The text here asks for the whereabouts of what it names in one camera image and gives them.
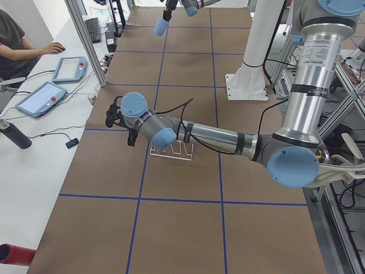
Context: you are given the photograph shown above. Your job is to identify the white pedestal base plate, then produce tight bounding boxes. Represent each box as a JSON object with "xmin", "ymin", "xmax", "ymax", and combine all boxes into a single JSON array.
[{"xmin": 224, "ymin": 0, "xmax": 289, "ymax": 102}]

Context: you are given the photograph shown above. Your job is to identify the teach pendant tablet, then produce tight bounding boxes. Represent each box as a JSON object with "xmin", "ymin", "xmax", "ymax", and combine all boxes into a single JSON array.
[
  {"xmin": 15, "ymin": 82, "xmax": 67, "ymax": 118},
  {"xmin": 52, "ymin": 57, "xmax": 88, "ymax": 84}
]

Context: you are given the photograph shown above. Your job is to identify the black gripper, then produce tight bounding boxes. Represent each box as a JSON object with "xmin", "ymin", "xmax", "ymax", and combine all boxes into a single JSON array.
[
  {"xmin": 120, "ymin": 115, "xmax": 139, "ymax": 146},
  {"xmin": 163, "ymin": 0, "xmax": 178, "ymax": 22}
]

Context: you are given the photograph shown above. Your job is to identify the small black device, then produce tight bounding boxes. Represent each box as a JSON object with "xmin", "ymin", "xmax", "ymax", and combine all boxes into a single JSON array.
[{"xmin": 66, "ymin": 138, "xmax": 79, "ymax": 149}]

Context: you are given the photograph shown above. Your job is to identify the upper teach pendant tablet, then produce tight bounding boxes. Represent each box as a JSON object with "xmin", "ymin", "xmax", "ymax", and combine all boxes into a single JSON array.
[{"xmin": 52, "ymin": 57, "xmax": 88, "ymax": 84}]

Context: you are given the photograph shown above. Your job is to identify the person in dark shirt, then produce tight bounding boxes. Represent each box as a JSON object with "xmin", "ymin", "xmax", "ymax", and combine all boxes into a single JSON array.
[{"xmin": 1, "ymin": 10, "xmax": 65, "ymax": 80}]

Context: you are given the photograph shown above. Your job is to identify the light blue plastic cup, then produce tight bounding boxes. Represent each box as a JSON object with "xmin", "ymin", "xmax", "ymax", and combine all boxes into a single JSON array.
[{"xmin": 154, "ymin": 18, "xmax": 169, "ymax": 37}]

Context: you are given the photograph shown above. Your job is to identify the black keyboard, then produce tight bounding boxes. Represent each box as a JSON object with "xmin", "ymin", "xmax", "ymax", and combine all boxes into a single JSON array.
[{"xmin": 84, "ymin": 18, "xmax": 101, "ymax": 43}]

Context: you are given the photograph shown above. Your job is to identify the lower teach pendant tablet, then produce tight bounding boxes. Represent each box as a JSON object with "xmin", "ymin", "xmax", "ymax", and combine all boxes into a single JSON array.
[{"xmin": 15, "ymin": 82, "xmax": 67, "ymax": 118}]

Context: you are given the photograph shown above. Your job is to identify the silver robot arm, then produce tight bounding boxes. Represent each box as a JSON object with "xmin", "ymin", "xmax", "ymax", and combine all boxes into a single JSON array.
[
  {"xmin": 162, "ymin": 0, "xmax": 220, "ymax": 22},
  {"xmin": 120, "ymin": 1, "xmax": 364, "ymax": 188}
]

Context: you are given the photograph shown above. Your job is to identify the aluminium frame post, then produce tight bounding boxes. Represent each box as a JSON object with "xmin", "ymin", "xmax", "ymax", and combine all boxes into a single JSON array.
[{"xmin": 65, "ymin": 0, "xmax": 107, "ymax": 87}]

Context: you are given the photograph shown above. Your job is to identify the red cylinder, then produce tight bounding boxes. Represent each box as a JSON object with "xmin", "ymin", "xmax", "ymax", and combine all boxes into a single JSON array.
[{"xmin": 1, "ymin": 243, "xmax": 36, "ymax": 267}]

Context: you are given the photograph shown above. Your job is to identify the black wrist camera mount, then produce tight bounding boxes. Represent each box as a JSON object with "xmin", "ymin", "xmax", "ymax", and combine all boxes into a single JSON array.
[{"xmin": 105, "ymin": 96, "xmax": 125, "ymax": 128}]

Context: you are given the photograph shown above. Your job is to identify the white wire cup holder rack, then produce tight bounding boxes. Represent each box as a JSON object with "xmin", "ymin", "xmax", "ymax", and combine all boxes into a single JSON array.
[{"xmin": 149, "ymin": 140, "xmax": 194, "ymax": 161}]

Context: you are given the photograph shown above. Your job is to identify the black water bottle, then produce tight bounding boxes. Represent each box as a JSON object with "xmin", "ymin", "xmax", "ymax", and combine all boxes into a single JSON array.
[{"xmin": 1, "ymin": 119, "xmax": 32, "ymax": 149}]

